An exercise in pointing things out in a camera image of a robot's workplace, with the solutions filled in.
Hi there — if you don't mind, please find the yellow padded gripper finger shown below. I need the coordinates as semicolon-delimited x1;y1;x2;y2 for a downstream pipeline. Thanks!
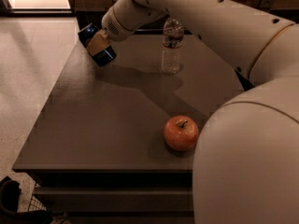
86;29;110;56

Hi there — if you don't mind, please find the blue pepsi can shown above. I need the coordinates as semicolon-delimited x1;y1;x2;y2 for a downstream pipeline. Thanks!
78;23;117;66

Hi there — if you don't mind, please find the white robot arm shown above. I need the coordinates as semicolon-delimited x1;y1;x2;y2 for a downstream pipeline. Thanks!
102;0;299;224

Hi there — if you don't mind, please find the clear plastic water bottle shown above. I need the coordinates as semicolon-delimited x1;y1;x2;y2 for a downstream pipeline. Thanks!
161;18;184;74

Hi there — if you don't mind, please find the red apple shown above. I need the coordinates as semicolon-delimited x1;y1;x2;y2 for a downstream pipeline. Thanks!
164;116;199;151

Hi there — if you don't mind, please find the grey cabinet drawer front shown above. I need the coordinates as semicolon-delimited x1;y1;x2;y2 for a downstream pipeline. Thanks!
33;187;193;213

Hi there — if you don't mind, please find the black chair base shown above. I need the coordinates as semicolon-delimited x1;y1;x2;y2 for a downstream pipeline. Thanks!
0;176;53;224

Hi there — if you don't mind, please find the right grey metal bracket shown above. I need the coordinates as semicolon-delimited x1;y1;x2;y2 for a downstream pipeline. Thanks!
258;0;276;10

